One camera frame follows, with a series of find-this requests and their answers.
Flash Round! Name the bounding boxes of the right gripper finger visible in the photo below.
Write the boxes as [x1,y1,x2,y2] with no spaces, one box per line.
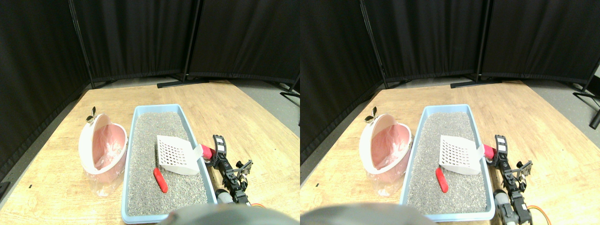
[213,135,227,158]
[495,135,509,158]

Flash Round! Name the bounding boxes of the white scoop with red handle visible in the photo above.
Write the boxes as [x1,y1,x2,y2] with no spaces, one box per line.
[439,135,497,176]
[156,135,216,176]

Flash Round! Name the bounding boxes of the red lump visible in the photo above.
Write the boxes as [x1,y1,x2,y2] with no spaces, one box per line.
[153,168,169,194]
[435,168,450,194]

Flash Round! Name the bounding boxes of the blue litter tray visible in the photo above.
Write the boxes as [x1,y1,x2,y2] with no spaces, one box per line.
[400,104,496,222]
[121,104,219,224]

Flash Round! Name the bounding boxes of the black curtain stand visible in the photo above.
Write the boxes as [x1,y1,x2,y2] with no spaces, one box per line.
[450,0,503,89]
[573,59,600,130]
[280,73,300,100]
[68,0,118,89]
[359,0,408,89]
[157,0,210,89]

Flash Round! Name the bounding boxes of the white bin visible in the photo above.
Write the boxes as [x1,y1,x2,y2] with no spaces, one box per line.
[78,106,129,196]
[359,106,413,196]

